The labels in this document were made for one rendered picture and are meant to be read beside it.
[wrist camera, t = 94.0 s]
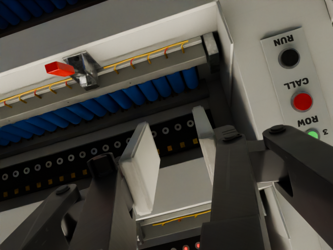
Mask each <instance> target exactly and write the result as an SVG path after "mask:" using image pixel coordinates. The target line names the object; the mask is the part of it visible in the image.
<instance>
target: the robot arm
mask: <svg viewBox="0 0 333 250"><path fill-rule="evenodd" d="M192 113H193V117H194V122H195V126H196V130H197V134H198V138H199V142H200V145H201V149H202V152H203V156H204V159H205V162H206V166H207V169H208V173H209V176H210V179H211V183H212V186H213V193H212V205H211V216H210V222H205V223H203V224H202V229H201V236H200V244H199V250H271V246H270V241H269V236H268V231H267V227H266V222H265V218H264V213H263V208H262V204H261V197H260V193H259V189H258V185H257V184H259V183H270V182H274V185H275V188H276V189H277V191H278V192H279V193H280V194H281V195H282V196H283V197H284V198H285V199H286V200H287V201H288V202H289V203H290V204H291V206H292V207H293V208H294V209H295V210H296V211H297V212H298V213H299V214H300V215H301V216H302V217H303V218H304V219H305V221H306V222H307V223H308V224H309V225H310V226H311V227H312V228H313V229H314V230H315V231H316V232H317V233H318V234H319V236H320V237H321V238H322V239H323V240H324V241H325V242H326V243H327V244H328V245H329V246H330V247H331V248H332V250H333V146H331V145H329V144H327V143H325V142H323V141H321V140H319V139H317V138H315V137H313V136H311V135H309V134H307V133H305V132H303V131H301V130H299V129H297V128H295V127H293V126H290V125H275V126H273V127H271V128H268V129H266V130H265V131H263V133H262V135H263V140H255V141H248V140H246V138H245V135H244V134H242V133H238V132H237V130H236V129H235V128H234V126H231V125H225V126H221V127H218V128H215V129H212V126H211V124H210V122H209V120H208V117H207V115H206V113H205V110H204V108H203V107H201V106H197V107H193V110H192ZM87 165H88V168H89V170H90V173H91V175H92V181H91V184H90V187H89V188H86V189H84V190H81V191H79V190H78V187H77V185H76V184H70V185H63V186H60V187H59V188H57V189H56V190H55V191H54V192H52V193H51V194H50V195H49V196H48V197H47V198H46V199H45V200H44V201H43V202H42V203H41V204H40V205H39V206H38V207H37V208H36V209H35V210H34V211H33V212H32V213H31V214H30V215H29V216H28V217H27V218H26V219H25V220H24V221H23V222H22V223H21V224H20V225H19V226H18V227H17V228H16V229H15V230H14V231H13V232H12V233H11V234H10V235H9V236H8V237H7V238H6V239H5V240H4V241H3V242H2V243H1V244H0V250H137V249H136V216H135V213H134V210H133V207H132V206H133V204H134V207H135V209H136V212H137V214H139V215H140V216H142V215H146V214H150V213H151V211H152V210H153V204H154V198H155V191H156V185H157V179H158V172H159V166H160V157H159V154H158V151H157V148H156V145H155V142H154V139H153V136H152V133H151V130H150V127H149V124H148V123H147V122H142V123H139V124H138V126H137V128H136V130H135V131H134V133H133V135H132V137H131V139H130V141H129V143H128V145H127V146H126V148H125V150H124V152H123V154H122V155H121V156H118V157H117V158H114V156H113V153H110V152H109V153H104V154H101V155H98V156H95V157H93V158H92V159H90V160H89V161H88V162H87ZM61 227H62V228H63V230H64V233H65V235H64V233H63V231H62V228H61Z"/></svg>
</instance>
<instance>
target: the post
mask: <svg viewBox="0 0 333 250"><path fill-rule="evenodd" d="M219 3H220V6H221V9H222V12H223V15H224V18H225V21H226V23H227V26H228V29H229V32H230V35H231V38H232V40H233V69H232V96H231V107H230V111H231V115H232V118H233V122H234V125H235V128H236V130H237V132H238V133H242V134H244V135H245V138H246V140H248V141H255V140H263V135H262V133H263V131H265V130H266V129H268V128H271V127H273V126H275V125H285V122H284V119H283V116H282V112H281V109H280V106H279V102H278V98H277V95H276V91H275V88H274V85H273V81H272V78H271V75H270V71H269V68H268V65H267V61H266V58H265V54H264V51H263V48H262V44H261V40H263V39H266V38H269V37H272V36H275V35H278V34H281V33H285V32H288V31H291V30H294V29H297V28H301V27H302V28H303V31H304V34H305V38H306V41H307V44H308V48H309V51H310V54H311V58H312V61H313V64H314V68H315V71H316V74H317V77H318V81H319V84H320V87H321V91H322V94H323V97H324V101H325V104H326V107H327V111H328V114H329V117H330V120H331V124H332V127H333V26H332V22H331V19H330V16H329V12H328V9H327V6H326V2H325V0H219ZM272 184H273V187H274V190H275V193H276V196H277V199H278V202H279V205H280V208H281V211H282V214H283V217H284V220H285V222H286V225H287V228H288V231H289V234H290V237H291V239H290V240H288V239H286V238H285V237H283V236H281V235H279V234H277V233H275V232H273V231H272V230H270V229H268V228H267V231H268V236H269V241H270V246H271V250H322V247H321V243H320V240H319V236H318V233H317V232H316V231H315V230H314V229H313V228H312V227H311V226H310V225H309V224H308V223H307V222H306V221H305V219H304V218H303V217H302V216H301V215H300V214H299V213H298V212H297V211H296V210H295V209H294V208H293V207H292V206H291V204H290V203H289V202H288V201H287V200H286V199H285V198H284V197H283V196H282V195H281V194H280V193H279V192H278V191H277V189H276V188H275V185H274V182H272Z"/></svg>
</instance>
